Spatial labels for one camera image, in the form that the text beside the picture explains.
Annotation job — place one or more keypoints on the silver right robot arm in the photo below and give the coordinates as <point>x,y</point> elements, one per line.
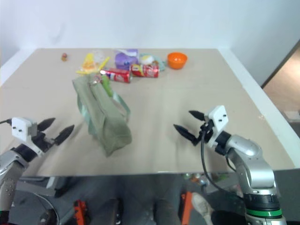
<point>255,164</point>

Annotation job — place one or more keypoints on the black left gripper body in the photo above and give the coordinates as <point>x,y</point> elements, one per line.
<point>41,140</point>

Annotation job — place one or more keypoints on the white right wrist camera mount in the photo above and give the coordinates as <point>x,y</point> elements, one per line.
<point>219,119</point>

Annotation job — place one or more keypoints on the lime green packet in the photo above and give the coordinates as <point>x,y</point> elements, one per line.
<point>107,84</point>

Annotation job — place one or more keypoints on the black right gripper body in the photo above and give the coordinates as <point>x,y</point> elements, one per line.
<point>206,131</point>

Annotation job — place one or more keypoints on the teal and white packet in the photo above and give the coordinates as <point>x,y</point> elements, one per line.
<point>150,58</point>

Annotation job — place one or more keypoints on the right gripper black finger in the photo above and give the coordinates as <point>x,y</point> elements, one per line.
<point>185,132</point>
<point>197,115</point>

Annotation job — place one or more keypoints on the green fabric tote bag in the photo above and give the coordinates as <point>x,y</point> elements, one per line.
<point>105,122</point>

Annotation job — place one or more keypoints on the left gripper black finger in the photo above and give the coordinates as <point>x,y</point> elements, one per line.
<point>47,123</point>
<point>64,134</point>

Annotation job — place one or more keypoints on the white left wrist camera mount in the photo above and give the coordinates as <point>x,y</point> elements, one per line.
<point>20,127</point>

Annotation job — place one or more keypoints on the beige table cover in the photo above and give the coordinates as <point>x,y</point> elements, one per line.
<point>164,100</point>

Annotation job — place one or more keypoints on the purple tissue pack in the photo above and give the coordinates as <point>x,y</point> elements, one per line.
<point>124,58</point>

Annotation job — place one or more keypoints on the yellow snack bag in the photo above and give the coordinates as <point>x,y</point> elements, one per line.
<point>89,63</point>

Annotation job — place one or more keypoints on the orange and black tool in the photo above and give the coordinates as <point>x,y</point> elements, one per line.
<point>80,212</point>
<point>186,206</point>

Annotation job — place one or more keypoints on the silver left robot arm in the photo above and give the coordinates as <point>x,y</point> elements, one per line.
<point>9,164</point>

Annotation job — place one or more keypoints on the grey metal frame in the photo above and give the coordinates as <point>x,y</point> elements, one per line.
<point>35,186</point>

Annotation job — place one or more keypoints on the red drink can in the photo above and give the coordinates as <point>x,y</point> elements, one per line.
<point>117,75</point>
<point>146,70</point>

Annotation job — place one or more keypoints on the orange plastic bowl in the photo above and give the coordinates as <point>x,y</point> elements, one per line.
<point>177,60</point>

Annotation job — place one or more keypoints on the white worn shoe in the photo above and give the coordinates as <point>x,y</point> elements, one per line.
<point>202,207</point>

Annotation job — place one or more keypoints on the small brown round toy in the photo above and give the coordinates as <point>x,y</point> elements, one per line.
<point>64,57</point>

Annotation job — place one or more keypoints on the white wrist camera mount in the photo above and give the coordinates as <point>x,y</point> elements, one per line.
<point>20,127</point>
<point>219,119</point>

